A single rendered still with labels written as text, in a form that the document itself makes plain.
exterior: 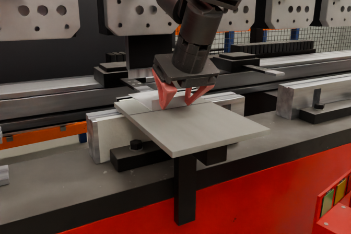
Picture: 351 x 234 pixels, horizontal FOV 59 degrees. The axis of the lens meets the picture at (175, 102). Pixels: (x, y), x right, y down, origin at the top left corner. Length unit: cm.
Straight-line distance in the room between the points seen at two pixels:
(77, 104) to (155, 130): 43
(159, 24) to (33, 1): 23
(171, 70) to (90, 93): 42
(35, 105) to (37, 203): 35
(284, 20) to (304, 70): 54
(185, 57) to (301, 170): 48
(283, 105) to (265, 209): 31
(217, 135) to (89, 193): 25
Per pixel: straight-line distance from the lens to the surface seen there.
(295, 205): 92
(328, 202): 74
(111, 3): 60
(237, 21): 74
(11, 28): 58
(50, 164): 71
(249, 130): 52
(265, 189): 80
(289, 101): 96
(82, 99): 89
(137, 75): 68
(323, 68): 144
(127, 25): 61
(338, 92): 110
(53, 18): 58
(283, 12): 84
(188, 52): 50
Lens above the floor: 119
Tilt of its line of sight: 17 degrees down
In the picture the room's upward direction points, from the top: straight up
